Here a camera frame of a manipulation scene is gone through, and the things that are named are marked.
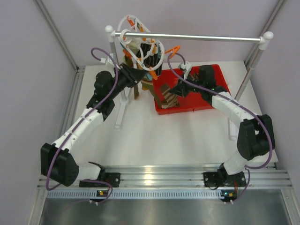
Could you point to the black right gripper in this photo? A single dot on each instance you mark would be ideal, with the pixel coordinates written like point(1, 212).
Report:
point(181, 88)

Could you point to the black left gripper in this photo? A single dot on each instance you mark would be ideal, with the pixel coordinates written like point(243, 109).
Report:
point(132, 75)

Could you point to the brown beige striped sock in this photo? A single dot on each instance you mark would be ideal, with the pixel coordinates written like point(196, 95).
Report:
point(170, 100)

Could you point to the black white striped sock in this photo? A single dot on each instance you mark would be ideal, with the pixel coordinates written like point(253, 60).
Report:
point(151, 56)

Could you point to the white round clip hanger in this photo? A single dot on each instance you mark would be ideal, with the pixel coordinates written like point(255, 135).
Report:
point(130, 45)

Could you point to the olive green striped sock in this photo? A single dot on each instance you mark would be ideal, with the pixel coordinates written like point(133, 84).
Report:
point(136, 92)

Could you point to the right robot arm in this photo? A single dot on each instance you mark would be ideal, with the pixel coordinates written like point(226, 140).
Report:
point(255, 132)

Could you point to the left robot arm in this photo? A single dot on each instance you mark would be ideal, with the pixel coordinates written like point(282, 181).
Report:
point(58, 159)

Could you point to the red plastic tray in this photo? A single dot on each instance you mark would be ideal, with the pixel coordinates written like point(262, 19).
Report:
point(193, 101)

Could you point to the white metal drying rack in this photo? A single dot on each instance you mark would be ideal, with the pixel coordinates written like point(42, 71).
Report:
point(218, 97)

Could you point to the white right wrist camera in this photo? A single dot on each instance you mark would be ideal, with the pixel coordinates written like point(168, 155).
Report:
point(186, 67)

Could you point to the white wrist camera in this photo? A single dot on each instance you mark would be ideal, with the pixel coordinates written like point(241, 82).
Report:
point(186, 67)
point(108, 61)

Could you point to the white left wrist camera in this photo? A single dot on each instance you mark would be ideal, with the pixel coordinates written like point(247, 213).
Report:
point(108, 61)

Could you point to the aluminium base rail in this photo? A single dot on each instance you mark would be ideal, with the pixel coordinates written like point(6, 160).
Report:
point(183, 182)

